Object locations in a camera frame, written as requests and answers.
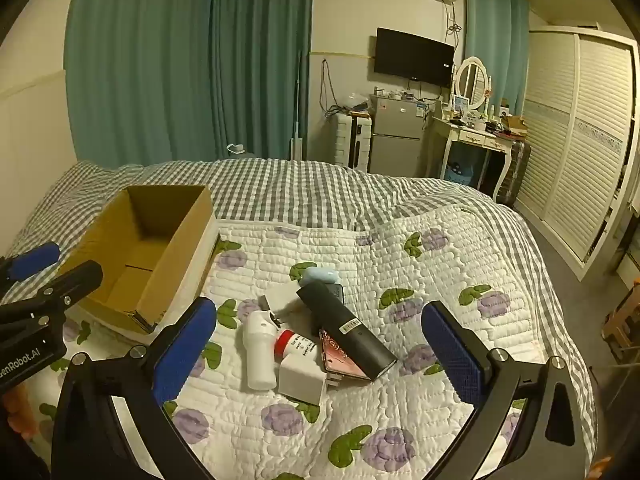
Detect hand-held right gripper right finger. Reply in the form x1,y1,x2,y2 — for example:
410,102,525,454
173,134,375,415
421,301,593,480

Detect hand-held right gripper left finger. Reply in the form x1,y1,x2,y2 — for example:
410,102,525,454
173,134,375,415
50,296,236,480

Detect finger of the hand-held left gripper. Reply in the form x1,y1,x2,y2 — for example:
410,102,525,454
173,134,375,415
0,241,62,293
0,260,104,332

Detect white massage gun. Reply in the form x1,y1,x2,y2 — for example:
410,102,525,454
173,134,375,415
242,310,282,392

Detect brown cardboard box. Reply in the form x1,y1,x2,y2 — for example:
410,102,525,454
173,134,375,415
56,184,221,347

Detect pink phone case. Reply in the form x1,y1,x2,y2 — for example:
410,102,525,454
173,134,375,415
319,327,381,388

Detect red-capped white bottle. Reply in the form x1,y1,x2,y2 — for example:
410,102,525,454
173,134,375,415
276,330,321,361

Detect small white box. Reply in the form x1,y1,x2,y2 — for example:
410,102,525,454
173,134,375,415
278,352,328,406

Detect black cylinder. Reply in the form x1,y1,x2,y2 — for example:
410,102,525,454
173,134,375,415
296,281,398,378

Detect light blue earbud case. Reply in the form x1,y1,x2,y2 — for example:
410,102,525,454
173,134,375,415
290,266,337,289

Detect white floral quilt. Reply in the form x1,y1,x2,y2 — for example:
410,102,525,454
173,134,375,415
20,205,566,480

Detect brown wooden rack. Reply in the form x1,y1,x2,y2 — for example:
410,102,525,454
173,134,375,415
600,285,640,363

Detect blue bin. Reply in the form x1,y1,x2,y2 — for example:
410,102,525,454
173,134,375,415
445,160,473,183

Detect grey checked bed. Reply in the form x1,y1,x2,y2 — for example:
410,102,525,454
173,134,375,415
0,157,601,480

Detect dark suitcase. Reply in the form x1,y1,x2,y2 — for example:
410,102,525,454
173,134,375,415
497,139,531,206

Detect white vanity table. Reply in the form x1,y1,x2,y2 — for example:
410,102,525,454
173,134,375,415
430,115,523,203

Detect teal curtain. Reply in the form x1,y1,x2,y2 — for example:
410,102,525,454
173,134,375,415
462,0,531,111
64,0,218,168
210,0,316,163

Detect grey refrigerator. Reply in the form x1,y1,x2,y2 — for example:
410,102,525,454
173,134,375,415
369,94,443,178

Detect white suitcase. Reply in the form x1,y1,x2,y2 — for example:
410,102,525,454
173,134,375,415
334,112,373,171

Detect white louvered wardrobe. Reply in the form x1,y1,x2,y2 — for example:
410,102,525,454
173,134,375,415
515,25,640,281

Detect white oval mirror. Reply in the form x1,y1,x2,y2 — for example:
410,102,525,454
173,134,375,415
452,56,493,113

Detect black hanging cable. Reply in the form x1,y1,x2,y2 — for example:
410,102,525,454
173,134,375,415
320,59,342,117

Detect black wall television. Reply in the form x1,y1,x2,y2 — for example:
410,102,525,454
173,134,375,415
374,27,456,88

